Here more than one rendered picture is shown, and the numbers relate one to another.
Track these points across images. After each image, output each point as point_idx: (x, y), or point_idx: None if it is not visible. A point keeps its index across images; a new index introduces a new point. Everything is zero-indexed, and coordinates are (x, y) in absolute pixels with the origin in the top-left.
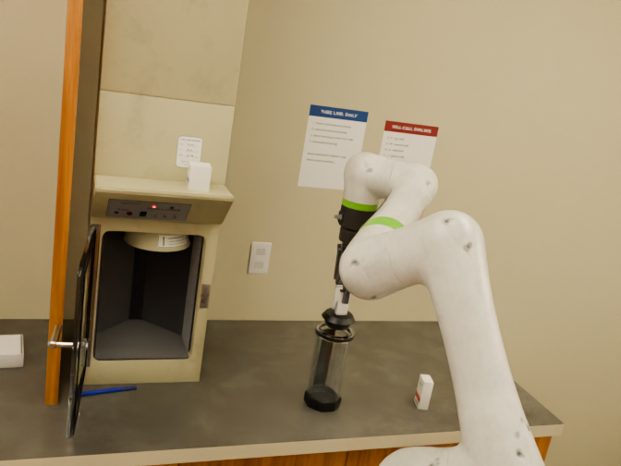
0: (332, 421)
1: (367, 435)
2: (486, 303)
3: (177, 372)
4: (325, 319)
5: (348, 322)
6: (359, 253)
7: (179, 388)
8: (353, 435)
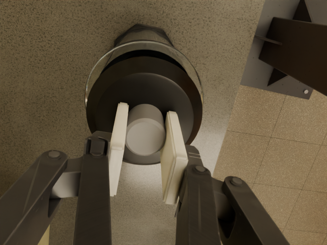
0: (198, 67)
1: (251, 30)
2: None
3: (44, 243)
4: (154, 164)
5: (198, 110)
6: None
7: (66, 232)
8: (242, 54)
